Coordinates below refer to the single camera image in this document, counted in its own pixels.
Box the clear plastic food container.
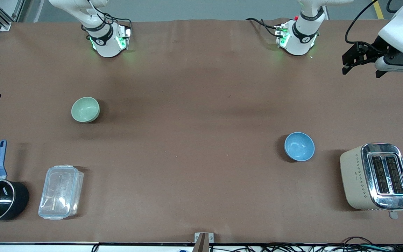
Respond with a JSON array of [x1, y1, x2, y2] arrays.
[[38, 164, 84, 221]]

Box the beige chrome toaster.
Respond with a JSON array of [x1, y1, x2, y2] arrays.
[[340, 142, 403, 220]]

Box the aluminium frame profile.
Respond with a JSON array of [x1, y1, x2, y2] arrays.
[[0, 0, 31, 31]]

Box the black left arm base cable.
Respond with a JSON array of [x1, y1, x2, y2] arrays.
[[246, 17, 283, 38]]

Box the black arm base cable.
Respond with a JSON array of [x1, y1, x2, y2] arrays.
[[89, 0, 133, 32], [246, 17, 283, 38]]

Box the blue bowl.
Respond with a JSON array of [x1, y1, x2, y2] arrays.
[[284, 132, 316, 162]]

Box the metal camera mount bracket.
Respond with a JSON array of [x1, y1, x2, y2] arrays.
[[194, 232, 214, 252]]

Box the black saucepan blue handle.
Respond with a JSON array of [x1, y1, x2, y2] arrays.
[[0, 140, 30, 223]]

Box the pale green bowl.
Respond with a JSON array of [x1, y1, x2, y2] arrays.
[[71, 97, 100, 123]]

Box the black cable bundle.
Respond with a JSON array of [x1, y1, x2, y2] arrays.
[[219, 237, 403, 252]]

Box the black right arm base cable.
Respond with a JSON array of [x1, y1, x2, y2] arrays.
[[89, 0, 133, 32]]

